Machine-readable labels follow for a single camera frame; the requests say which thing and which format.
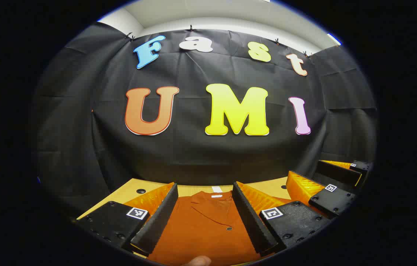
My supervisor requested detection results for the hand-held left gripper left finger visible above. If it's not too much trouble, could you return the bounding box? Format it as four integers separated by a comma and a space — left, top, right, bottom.
74, 182, 179, 257

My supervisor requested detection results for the orange corduroy jacket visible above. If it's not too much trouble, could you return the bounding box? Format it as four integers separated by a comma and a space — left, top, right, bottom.
146, 190, 268, 266

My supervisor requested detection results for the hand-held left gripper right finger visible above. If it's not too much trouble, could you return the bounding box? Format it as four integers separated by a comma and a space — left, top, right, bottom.
232, 181, 331, 257

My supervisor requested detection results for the black backdrop cloth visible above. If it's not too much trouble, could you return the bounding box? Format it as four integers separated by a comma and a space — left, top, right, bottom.
31, 22, 378, 218

